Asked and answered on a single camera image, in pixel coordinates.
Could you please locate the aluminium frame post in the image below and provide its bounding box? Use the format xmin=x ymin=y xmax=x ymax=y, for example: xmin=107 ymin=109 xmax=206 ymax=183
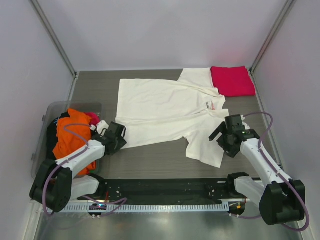
xmin=29 ymin=0 xmax=77 ymax=78
xmin=249 ymin=0 xmax=297 ymax=75

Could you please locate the white slotted cable duct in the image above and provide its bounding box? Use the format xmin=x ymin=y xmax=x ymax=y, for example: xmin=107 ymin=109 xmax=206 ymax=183
xmin=61 ymin=202 xmax=230 ymax=213

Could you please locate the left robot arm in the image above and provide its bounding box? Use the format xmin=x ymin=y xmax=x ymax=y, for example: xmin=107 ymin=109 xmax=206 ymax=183
xmin=29 ymin=122 xmax=127 ymax=213

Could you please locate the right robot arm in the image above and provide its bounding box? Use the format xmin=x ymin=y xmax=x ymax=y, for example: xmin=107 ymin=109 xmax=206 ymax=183
xmin=208 ymin=115 xmax=309 ymax=226

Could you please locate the clear plastic bin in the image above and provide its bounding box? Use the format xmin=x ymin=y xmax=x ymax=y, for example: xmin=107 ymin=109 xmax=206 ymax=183
xmin=31 ymin=101 xmax=104 ymax=178

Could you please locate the left aluminium frame post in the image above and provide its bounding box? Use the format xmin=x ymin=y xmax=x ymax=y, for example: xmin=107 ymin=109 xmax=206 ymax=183
xmin=29 ymin=0 xmax=77 ymax=78

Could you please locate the orange t-shirt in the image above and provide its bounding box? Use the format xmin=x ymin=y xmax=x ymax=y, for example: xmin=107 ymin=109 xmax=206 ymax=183
xmin=52 ymin=107 xmax=98 ymax=177

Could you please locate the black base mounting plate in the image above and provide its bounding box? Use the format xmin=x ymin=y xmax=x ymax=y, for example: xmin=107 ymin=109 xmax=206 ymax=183
xmin=90 ymin=178 xmax=246 ymax=206

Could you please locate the white t-shirt with red print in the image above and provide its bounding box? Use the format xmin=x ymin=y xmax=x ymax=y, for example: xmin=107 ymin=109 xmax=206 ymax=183
xmin=115 ymin=68 xmax=229 ymax=168

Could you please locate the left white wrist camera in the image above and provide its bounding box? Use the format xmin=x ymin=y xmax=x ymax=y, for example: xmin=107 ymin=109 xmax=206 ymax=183
xmin=90 ymin=120 xmax=109 ymax=135

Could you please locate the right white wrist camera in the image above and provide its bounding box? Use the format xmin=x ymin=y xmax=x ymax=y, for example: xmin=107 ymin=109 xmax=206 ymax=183
xmin=241 ymin=115 xmax=250 ymax=130

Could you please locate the folded magenta t-shirt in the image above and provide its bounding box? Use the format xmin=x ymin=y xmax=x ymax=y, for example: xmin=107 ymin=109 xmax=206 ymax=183
xmin=210 ymin=66 xmax=256 ymax=97

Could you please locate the right aluminium frame post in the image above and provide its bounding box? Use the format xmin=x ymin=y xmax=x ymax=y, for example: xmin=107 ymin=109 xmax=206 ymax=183
xmin=249 ymin=0 xmax=297 ymax=75

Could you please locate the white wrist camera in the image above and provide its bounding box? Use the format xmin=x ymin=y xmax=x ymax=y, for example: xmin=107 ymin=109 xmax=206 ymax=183
xmin=241 ymin=115 xmax=250 ymax=130
xmin=90 ymin=120 xmax=109 ymax=135

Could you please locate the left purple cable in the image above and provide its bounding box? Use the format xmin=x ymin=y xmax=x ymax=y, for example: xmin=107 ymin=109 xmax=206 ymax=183
xmin=41 ymin=122 xmax=128 ymax=217

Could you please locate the magenta t-shirt in bin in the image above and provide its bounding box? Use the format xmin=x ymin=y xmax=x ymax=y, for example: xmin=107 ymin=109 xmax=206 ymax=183
xmin=85 ymin=112 xmax=100 ymax=126

